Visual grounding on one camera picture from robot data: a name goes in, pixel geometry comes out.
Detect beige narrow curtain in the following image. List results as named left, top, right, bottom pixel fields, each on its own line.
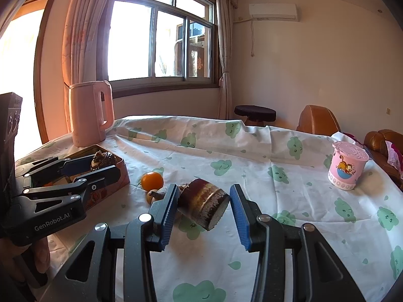
left=216, top=0, right=237, bottom=120

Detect orange mandarin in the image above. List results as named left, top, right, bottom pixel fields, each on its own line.
left=141, top=172, right=164, bottom=192

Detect pink tin box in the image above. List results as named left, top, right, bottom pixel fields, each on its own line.
left=47, top=144, right=130, bottom=211

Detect dark round stool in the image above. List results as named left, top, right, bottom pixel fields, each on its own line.
left=234, top=105, right=277, bottom=127

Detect pink cartoon cup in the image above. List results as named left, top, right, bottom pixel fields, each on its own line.
left=327, top=141, right=370, bottom=191

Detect brown framed window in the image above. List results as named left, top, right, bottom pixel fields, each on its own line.
left=101, top=0, right=219, bottom=98

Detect person's left hand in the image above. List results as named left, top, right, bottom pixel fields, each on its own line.
left=31, top=236, right=51, bottom=274

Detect white pink cloth bundle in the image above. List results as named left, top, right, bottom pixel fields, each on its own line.
left=342, top=131, right=366, bottom=148

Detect white air conditioner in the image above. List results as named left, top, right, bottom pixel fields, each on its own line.
left=249, top=4, right=298, bottom=22

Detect white cloud print tablecloth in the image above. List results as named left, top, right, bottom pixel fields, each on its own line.
left=16, top=115, right=403, bottom=302

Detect wooden door frame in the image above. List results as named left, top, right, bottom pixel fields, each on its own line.
left=33, top=0, right=52, bottom=143

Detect purple floral cushion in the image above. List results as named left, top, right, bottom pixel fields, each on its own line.
left=386, top=140, right=403, bottom=177

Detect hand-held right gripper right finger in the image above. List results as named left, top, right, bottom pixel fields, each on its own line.
left=229, top=183, right=367, bottom=302

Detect pink electric kettle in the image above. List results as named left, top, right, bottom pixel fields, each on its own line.
left=68, top=80, right=115, bottom=148

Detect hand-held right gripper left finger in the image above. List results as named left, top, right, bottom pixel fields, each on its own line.
left=47, top=183, right=181, bottom=302

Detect brown leather sofa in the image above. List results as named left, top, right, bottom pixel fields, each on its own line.
left=364, top=129, right=403, bottom=189

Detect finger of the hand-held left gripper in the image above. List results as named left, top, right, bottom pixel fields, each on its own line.
left=15, top=156, right=96, bottom=183
left=22, top=164, right=122, bottom=202

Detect pink patterned curtain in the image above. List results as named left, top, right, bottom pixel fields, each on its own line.
left=62, top=0, right=118, bottom=133

